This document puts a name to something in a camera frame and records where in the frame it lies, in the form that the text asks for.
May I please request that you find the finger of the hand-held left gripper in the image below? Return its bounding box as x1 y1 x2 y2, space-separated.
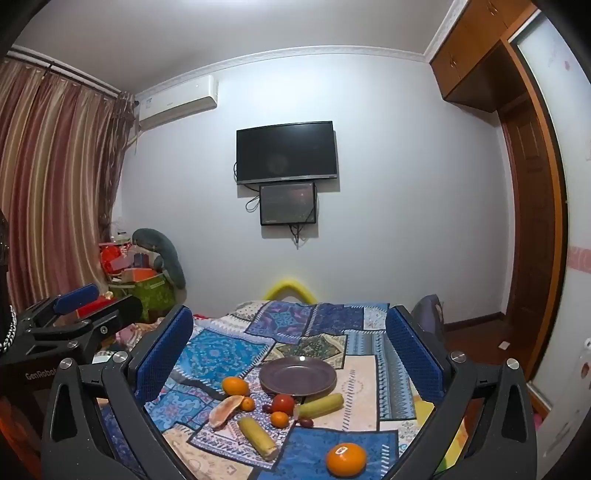
18 283 100 329
28 295 144 366

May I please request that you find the yellow corn cob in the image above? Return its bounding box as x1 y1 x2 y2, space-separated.
295 392 345 420
237 416 280 462

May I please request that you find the bread slice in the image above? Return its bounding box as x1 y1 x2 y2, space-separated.
209 395 246 431

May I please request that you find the dark round plate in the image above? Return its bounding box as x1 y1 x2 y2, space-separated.
259 357 338 398

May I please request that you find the small black wall monitor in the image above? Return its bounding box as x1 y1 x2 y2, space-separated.
259 182 317 227

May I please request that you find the orange flat box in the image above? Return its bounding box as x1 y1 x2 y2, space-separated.
121 268 158 284

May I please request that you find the yellow foam ring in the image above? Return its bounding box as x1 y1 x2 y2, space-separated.
263 278 319 304

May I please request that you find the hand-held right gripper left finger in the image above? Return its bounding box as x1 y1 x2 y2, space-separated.
41 305 195 480

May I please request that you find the blue patchwork blanket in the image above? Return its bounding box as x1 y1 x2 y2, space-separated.
92 300 467 480

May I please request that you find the grey plush toy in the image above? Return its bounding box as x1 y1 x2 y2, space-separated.
131 227 187 291

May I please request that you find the white air conditioner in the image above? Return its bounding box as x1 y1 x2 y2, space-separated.
135 75 219 134

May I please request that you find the red gift box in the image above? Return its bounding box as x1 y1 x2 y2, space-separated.
99 244 134 278

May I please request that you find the black wall television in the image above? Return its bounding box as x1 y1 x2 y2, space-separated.
236 121 339 186

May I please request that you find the white sliding wardrobe door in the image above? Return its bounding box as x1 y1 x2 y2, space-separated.
516 9 591 462

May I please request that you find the orange with sticker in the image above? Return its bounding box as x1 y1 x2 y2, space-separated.
326 442 368 477

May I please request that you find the flat red box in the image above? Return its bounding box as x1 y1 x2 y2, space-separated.
74 295 117 320

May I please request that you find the green cardboard box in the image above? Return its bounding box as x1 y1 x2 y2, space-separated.
108 274 178 324

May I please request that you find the striped brown curtain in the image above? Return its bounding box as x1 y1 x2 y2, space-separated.
0 46 139 324

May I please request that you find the yellow fleece blanket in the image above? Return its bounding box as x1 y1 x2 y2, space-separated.
413 397 468 472

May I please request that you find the plain orange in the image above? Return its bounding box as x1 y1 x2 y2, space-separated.
222 377 251 398

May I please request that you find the purple chair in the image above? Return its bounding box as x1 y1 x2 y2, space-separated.
411 295 447 345

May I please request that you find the wooden overhead cabinet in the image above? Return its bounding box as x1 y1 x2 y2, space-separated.
429 0 542 114

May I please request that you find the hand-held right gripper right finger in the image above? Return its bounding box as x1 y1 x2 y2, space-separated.
383 305 539 480

